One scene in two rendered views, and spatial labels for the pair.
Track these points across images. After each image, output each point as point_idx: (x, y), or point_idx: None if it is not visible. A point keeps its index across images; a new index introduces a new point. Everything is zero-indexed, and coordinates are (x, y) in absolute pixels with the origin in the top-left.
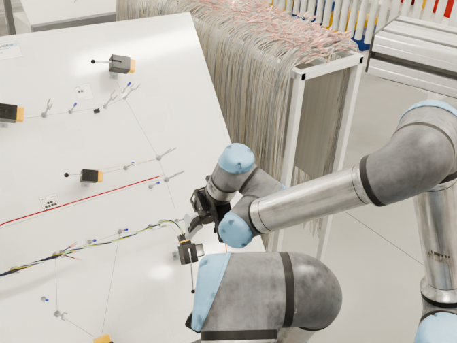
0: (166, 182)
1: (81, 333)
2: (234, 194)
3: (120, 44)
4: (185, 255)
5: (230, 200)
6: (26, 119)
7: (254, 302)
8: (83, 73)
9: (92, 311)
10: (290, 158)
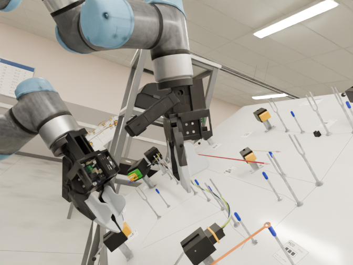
0: (295, 206)
1: (145, 236)
2: (155, 68)
3: None
4: (189, 236)
5: (161, 86)
6: (278, 131)
7: None
8: (343, 113)
9: (158, 233)
10: None
